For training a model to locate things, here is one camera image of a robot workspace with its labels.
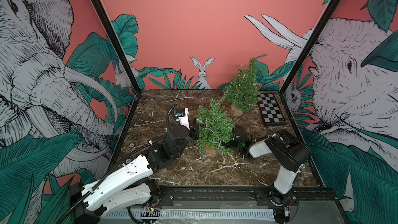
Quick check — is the large green christmas tree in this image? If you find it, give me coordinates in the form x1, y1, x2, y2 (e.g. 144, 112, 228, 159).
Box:
195, 97, 236, 156

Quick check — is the large tree wooden base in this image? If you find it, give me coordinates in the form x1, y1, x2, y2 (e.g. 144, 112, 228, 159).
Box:
205, 145, 218, 156

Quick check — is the small tree wooden base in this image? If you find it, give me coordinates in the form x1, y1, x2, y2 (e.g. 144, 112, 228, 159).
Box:
230, 104, 244, 117

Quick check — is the small green christmas tree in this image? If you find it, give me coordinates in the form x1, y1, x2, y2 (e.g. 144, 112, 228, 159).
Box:
222, 55, 266, 113

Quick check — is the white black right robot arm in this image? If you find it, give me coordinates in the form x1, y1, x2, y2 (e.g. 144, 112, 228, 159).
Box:
231, 126, 311, 196

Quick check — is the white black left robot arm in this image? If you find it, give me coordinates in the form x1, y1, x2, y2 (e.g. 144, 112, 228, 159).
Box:
57, 104, 193, 224

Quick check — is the black white chessboard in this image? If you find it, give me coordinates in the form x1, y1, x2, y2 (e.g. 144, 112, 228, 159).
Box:
257, 92, 287, 126

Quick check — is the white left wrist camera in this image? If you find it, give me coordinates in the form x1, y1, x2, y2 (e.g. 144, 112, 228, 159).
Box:
175, 107, 190, 130

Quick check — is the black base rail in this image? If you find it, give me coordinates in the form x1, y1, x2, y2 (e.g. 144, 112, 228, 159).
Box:
157, 185, 337, 208

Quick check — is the white slotted cable tray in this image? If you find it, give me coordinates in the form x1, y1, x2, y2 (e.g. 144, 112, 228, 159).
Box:
101, 208, 276, 224

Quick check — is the black frame post right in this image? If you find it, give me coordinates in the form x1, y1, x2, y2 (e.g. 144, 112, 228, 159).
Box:
279, 0, 341, 94

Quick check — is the black frame post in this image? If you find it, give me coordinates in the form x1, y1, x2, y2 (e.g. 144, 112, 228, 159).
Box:
90, 0, 141, 94
279, 0, 341, 94

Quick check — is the black frame post left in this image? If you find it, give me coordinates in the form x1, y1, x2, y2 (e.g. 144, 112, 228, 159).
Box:
90, 0, 141, 94

